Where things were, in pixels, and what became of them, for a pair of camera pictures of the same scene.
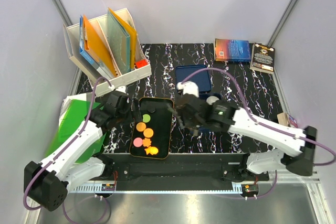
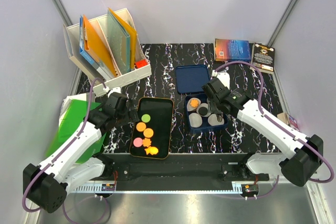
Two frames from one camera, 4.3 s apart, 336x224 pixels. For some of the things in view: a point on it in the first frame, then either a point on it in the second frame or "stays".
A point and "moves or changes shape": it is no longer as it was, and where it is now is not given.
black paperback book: (263, 58) stays
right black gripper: (182, 119) → (211, 106)
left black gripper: (136, 113) stays
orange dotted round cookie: (140, 126) stays
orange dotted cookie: (148, 132) stays
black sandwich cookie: (151, 109) moves or changes shape
